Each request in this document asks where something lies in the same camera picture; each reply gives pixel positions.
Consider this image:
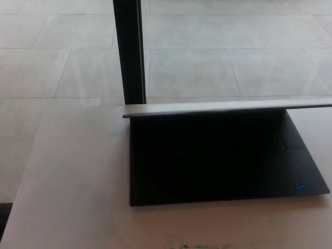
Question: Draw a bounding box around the silver Dell laptop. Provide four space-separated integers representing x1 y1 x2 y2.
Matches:
122 99 332 208

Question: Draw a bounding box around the black vertical post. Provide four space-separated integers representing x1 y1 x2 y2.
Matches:
113 0 147 105

